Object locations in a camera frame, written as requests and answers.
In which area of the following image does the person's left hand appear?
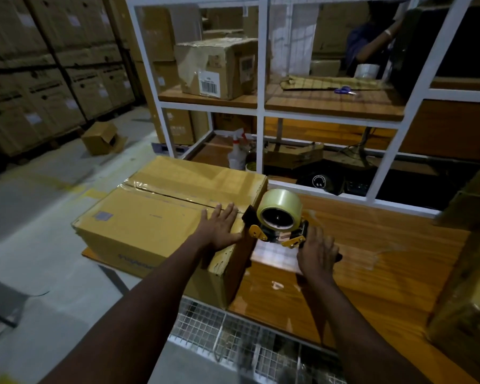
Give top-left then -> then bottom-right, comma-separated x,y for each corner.
191,203 -> 243,252

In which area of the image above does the person's right hand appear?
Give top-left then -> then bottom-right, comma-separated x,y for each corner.
297,226 -> 340,283

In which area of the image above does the yellow black tape dispenser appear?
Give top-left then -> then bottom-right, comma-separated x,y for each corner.
242,204 -> 343,262

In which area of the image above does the clear packing tape roll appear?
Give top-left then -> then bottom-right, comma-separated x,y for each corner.
257,189 -> 303,231

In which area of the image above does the yellow cardboard box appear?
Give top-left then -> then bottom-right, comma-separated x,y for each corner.
71,155 -> 269,310

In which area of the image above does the yellow-brown cardboard box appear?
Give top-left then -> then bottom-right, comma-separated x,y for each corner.
426,223 -> 480,384

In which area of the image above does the person's left forearm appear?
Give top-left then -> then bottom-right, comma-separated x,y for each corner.
39,235 -> 209,384

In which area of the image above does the person's right forearm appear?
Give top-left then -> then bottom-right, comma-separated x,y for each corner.
303,275 -> 433,384

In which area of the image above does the printed brown cardboard box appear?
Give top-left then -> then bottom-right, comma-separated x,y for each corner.
214,113 -> 255,134

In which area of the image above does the tall labelled cardboard box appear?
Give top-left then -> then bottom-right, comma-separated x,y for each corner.
135,61 -> 196,147

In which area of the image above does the taped box with barcode label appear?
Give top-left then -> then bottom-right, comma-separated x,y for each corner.
174,37 -> 260,101

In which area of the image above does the flattened cardboard sheet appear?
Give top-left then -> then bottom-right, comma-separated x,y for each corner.
279,75 -> 385,91

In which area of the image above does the wide brown cardboard box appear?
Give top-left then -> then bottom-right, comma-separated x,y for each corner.
116,0 -> 177,62

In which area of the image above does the orange wooden table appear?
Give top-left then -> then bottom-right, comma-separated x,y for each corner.
82,183 -> 480,384

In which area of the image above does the black round-logo device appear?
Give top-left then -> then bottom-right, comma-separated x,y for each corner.
300,170 -> 345,196

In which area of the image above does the white spray bottle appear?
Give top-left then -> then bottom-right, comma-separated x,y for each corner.
227,130 -> 250,171

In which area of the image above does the blue pallet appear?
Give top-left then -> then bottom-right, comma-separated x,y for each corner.
151,142 -> 189,156

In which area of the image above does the wooden shelf board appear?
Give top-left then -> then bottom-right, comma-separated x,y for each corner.
158,82 -> 405,121

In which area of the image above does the dark-legged table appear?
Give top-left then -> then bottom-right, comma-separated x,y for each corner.
0,274 -> 51,348

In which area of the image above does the large brown background carton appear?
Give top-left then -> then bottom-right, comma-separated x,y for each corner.
314,2 -> 371,59

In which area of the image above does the black monitor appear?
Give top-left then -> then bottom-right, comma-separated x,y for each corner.
391,3 -> 480,102

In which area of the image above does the white wire mesh shelf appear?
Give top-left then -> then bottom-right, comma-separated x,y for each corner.
169,296 -> 347,384

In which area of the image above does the white metal shelf frame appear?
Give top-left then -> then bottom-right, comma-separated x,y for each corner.
124,0 -> 480,219

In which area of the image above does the wall of stacked cartons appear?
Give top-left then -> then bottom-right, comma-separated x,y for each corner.
0,0 -> 145,164

